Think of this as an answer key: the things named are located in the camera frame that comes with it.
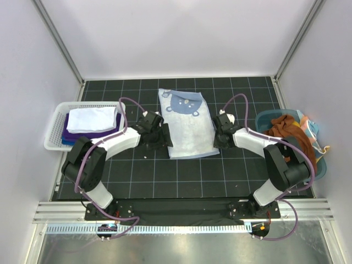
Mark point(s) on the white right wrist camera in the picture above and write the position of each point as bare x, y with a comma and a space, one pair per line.
226, 117

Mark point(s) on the purple folded towel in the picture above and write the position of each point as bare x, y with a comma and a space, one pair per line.
70, 136

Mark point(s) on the multicolour striped towel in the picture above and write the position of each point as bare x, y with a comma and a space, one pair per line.
311, 130

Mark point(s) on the light blue bear towel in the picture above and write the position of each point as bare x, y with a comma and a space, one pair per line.
190, 126

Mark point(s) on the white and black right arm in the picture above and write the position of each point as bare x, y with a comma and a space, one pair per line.
286, 164

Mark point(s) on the white plastic basket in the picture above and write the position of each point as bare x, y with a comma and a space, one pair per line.
53, 139

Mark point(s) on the white folded towel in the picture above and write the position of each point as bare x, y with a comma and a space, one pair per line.
92, 120

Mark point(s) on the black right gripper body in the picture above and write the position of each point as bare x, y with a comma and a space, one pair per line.
218, 141

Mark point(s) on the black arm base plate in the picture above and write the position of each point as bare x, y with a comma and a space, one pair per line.
192, 212

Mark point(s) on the aluminium frame rail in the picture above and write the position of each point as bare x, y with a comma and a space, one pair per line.
73, 211

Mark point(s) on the brown towel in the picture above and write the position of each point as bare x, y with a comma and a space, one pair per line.
284, 126

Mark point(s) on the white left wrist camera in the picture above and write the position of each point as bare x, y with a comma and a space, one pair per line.
145, 113

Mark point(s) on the blue folded towel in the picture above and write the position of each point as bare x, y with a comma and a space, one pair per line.
69, 142

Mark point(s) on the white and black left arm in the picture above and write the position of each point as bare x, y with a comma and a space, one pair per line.
84, 164

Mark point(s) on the blue plastic basin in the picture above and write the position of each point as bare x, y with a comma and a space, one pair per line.
263, 123

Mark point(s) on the white slotted cable duct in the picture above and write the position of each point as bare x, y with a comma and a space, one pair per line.
109, 228

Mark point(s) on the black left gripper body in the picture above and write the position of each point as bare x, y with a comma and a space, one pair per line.
157, 139

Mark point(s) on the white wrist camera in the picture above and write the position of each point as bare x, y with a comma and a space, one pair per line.
226, 117
145, 113

